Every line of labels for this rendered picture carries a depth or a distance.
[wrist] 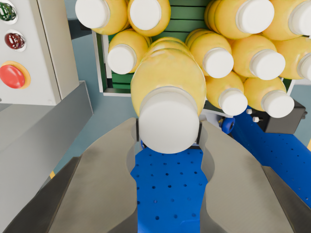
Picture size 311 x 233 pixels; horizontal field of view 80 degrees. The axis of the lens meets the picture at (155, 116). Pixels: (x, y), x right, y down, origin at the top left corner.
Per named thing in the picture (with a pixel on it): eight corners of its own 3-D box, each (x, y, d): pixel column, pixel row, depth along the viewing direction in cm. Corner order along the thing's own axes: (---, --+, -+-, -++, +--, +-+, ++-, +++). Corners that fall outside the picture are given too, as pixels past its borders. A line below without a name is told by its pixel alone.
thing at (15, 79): (8, 86, 29) (3, 88, 28) (-1, 63, 28) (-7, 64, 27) (31, 87, 29) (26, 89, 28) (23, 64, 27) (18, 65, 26)
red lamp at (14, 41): (11, 48, 27) (5, 50, 25) (5, 31, 25) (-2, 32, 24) (26, 49, 26) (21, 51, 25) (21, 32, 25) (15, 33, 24)
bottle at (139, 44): (158, 49, 45) (153, 70, 29) (133, 61, 47) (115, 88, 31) (144, 19, 42) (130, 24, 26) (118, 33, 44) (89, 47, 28)
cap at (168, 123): (148, 84, 12) (145, 95, 10) (206, 101, 12) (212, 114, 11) (134, 133, 14) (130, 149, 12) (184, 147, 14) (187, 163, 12)
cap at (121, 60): (139, 65, 29) (138, 68, 27) (118, 76, 30) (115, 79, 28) (127, 40, 27) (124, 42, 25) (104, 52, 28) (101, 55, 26)
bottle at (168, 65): (152, 28, 27) (128, 52, 11) (197, 44, 28) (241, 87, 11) (140, 75, 30) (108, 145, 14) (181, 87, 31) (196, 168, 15)
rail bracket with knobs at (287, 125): (239, 112, 52) (255, 133, 43) (246, 87, 48) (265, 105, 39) (276, 113, 51) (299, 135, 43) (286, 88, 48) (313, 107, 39)
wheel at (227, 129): (219, 134, 47) (227, 137, 46) (222, 119, 45) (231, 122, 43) (226, 127, 50) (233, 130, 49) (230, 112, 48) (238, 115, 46)
